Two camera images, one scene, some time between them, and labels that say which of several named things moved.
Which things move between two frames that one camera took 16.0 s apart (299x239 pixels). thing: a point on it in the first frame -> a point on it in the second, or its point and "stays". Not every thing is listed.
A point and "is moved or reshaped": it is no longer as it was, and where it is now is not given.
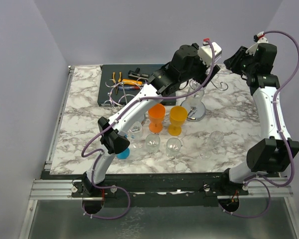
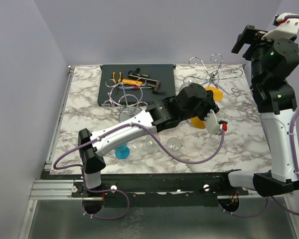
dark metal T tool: x=135 y=74 stays
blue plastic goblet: x=123 y=155 stays
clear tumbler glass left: x=153 y=142 stays
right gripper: x=232 y=63 -> x=252 y=36
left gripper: x=202 y=76 -> x=210 y=105
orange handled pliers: x=116 y=83 stays
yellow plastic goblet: x=178 y=115 is moved or reshaped
